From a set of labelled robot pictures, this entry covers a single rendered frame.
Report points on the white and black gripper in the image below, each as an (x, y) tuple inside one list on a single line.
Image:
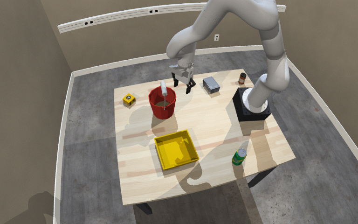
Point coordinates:
[(187, 79)]

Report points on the small brown jar with black lid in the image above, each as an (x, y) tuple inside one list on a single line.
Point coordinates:
[(242, 78)]

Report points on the yellow square tray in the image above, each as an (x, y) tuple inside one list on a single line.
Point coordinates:
[(176, 149)]

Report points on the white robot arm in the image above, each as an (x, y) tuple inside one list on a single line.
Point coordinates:
[(259, 14)]

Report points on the green drink can with yellow stripe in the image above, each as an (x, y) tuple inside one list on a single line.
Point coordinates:
[(239, 156)]

